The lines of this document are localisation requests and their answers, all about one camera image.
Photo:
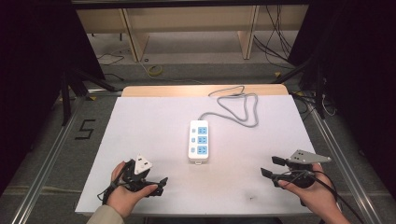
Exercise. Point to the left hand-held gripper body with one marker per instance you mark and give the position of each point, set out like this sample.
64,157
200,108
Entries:
143,164

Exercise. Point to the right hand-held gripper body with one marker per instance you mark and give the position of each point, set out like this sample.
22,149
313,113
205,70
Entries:
306,157

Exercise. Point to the white power strip blue sockets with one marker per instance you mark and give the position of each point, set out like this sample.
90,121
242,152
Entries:
198,155

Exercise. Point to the person's left hand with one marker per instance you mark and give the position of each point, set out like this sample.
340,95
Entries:
123,197

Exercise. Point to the person's right hand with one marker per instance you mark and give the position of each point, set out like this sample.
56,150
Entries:
317,196

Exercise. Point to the white table sheet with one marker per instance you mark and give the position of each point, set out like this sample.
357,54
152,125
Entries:
149,137

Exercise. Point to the black metal stand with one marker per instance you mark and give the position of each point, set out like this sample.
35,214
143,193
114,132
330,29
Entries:
319,93
65,102

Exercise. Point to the wooden table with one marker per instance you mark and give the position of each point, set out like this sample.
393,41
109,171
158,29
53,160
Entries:
174,90

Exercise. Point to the black curtain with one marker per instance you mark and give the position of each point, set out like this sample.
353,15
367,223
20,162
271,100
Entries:
358,77
31,77

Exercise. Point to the yellow tape roll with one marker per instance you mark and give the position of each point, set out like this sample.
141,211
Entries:
155,70

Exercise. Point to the wooden shelf unit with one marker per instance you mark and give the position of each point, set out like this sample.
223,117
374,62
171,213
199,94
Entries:
193,18

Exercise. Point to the aluminium floor rail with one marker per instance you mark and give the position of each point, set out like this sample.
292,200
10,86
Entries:
345,168
46,165

